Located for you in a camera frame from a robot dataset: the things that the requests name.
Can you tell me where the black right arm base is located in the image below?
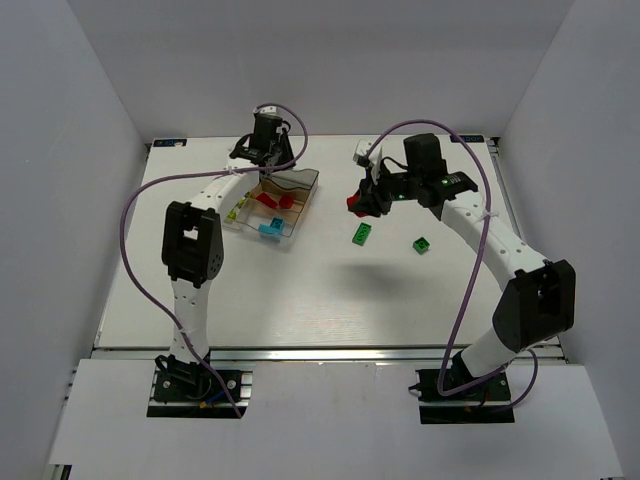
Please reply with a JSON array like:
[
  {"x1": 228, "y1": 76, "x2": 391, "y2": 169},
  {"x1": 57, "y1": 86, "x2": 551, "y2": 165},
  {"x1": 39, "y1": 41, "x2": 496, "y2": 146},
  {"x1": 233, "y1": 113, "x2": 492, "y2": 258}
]
[{"x1": 408, "y1": 369, "x2": 515, "y2": 425}]

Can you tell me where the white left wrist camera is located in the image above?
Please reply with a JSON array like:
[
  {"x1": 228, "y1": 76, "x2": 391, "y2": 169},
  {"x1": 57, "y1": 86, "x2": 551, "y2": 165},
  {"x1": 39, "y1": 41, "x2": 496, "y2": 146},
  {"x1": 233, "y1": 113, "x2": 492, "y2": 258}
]
[{"x1": 253, "y1": 104, "x2": 278, "y2": 116}]

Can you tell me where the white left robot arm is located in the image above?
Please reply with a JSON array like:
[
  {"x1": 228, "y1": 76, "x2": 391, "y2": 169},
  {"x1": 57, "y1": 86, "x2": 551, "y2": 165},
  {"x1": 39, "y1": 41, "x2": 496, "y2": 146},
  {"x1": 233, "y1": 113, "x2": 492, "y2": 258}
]
[{"x1": 161, "y1": 105, "x2": 294, "y2": 364}]

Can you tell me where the red curved lego brick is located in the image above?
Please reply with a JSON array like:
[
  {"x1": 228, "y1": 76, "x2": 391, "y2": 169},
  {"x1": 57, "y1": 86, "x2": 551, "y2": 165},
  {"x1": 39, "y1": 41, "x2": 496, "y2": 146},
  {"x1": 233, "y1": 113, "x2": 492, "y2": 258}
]
[{"x1": 255, "y1": 193, "x2": 279, "y2": 209}]

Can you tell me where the purple cable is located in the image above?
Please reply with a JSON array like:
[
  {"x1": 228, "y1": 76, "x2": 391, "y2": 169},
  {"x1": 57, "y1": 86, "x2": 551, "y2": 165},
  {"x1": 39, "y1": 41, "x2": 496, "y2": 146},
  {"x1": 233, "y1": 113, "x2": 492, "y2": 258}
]
[
  {"x1": 121, "y1": 103, "x2": 310, "y2": 419},
  {"x1": 366, "y1": 118, "x2": 540, "y2": 411}
]

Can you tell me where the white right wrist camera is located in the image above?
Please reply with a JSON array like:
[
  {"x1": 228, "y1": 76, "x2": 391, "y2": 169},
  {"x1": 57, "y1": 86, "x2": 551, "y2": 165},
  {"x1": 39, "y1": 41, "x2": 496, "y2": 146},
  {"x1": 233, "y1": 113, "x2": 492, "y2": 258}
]
[{"x1": 353, "y1": 139, "x2": 383, "y2": 184}]

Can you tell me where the clear divided plastic container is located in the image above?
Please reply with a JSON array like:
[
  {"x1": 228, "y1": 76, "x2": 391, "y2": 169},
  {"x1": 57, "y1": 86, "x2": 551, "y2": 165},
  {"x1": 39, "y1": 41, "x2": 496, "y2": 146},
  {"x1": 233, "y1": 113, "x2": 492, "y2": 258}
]
[{"x1": 223, "y1": 169, "x2": 319, "y2": 250}]

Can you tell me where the teal 2x4 lego brick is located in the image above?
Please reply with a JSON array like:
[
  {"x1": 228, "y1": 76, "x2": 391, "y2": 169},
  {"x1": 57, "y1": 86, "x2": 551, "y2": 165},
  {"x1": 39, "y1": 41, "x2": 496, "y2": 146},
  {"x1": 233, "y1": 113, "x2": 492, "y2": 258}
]
[{"x1": 270, "y1": 217, "x2": 285, "y2": 232}]

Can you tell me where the black label sticker left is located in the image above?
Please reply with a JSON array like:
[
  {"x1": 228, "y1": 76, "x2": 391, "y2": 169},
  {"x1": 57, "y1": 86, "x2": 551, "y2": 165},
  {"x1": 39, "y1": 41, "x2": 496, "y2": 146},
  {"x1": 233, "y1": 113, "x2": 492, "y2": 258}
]
[{"x1": 152, "y1": 138, "x2": 187, "y2": 148}]

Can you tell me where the black label sticker right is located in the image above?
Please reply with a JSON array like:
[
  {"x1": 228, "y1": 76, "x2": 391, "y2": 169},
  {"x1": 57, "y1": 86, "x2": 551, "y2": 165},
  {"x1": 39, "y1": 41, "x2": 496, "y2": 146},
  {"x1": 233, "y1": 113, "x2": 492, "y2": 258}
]
[{"x1": 449, "y1": 134, "x2": 486, "y2": 144}]

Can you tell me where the black label sticker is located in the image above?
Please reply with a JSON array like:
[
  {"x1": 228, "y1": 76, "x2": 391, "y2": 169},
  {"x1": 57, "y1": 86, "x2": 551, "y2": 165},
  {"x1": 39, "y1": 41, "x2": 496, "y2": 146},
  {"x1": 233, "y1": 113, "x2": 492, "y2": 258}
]
[
  {"x1": 152, "y1": 138, "x2": 187, "y2": 148},
  {"x1": 449, "y1": 134, "x2": 486, "y2": 144}
]

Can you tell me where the red small lego brick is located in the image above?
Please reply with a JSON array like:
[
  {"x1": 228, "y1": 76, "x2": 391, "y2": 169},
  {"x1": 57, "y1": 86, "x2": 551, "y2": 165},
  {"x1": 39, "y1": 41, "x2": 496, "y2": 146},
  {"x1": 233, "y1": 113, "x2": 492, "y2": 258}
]
[{"x1": 346, "y1": 192, "x2": 360, "y2": 212}]

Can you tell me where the aluminium frame rail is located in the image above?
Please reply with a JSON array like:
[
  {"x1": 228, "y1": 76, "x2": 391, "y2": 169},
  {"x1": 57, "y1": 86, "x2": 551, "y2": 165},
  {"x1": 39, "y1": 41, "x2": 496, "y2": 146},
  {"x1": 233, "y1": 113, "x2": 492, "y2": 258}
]
[{"x1": 92, "y1": 137, "x2": 569, "y2": 366}]

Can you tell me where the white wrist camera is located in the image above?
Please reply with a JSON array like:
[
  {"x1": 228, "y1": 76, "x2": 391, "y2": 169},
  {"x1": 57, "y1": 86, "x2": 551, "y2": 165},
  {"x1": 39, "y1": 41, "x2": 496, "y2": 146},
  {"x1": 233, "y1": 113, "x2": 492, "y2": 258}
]
[
  {"x1": 253, "y1": 104, "x2": 278, "y2": 116},
  {"x1": 353, "y1": 139, "x2": 383, "y2": 184}
]

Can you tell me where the light blue lego brick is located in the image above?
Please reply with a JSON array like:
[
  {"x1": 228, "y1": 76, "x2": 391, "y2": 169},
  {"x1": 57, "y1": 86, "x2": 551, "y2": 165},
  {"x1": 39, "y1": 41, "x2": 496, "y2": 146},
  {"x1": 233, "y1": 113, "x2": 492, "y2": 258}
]
[{"x1": 258, "y1": 224, "x2": 282, "y2": 242}]

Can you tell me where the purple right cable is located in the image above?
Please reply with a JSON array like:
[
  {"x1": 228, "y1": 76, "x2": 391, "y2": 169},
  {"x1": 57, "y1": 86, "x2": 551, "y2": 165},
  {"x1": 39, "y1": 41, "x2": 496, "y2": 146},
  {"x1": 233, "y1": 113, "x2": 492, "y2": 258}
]
[{"x1": 366, "y1": 118, "x2": 540, "y2": 411}]

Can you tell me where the dark green small lego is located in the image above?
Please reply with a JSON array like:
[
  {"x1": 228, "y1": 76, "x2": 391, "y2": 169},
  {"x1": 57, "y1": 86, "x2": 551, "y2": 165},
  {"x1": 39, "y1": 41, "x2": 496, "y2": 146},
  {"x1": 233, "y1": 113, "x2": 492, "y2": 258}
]
[{"x1": 412, "y1": 237, "x2": 430, "y2": 255}]

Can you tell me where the red sloped lego brick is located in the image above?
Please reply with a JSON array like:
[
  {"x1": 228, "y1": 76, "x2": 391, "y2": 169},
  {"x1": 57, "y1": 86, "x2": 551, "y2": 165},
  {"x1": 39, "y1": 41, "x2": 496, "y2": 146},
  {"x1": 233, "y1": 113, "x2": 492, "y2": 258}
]
[{"x1": 279, "y1": 194, "x2": 295, "y2": 209}]

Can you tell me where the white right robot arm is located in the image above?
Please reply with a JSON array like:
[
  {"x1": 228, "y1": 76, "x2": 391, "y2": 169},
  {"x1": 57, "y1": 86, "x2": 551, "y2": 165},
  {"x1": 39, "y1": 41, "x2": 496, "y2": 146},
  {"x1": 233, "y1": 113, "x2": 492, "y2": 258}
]
[{"x1": 347, "y1": 133, "x2": 576, "y2": 397}]

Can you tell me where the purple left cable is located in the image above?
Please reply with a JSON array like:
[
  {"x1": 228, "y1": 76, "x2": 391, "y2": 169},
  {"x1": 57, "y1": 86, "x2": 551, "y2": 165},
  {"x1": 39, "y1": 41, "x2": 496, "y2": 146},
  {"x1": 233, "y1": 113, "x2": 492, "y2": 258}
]
[{"x1": 121, "y1": 103, "x2": 310, "y2": 419}]

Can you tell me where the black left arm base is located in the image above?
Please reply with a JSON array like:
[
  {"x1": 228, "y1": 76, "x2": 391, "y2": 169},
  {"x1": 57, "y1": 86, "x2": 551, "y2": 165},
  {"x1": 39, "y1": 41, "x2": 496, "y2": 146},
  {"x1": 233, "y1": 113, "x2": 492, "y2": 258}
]
[{"x1": 146, "y1": 355, "x2": 253, "y2": 420}]

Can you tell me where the lime green curved lego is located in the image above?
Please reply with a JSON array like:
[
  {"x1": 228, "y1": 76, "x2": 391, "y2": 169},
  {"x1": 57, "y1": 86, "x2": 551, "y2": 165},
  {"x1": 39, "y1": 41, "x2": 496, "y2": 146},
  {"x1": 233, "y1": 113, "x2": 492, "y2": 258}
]
[{"x1": 237, "y1": 192, "x2": 251, "y2": 208}]

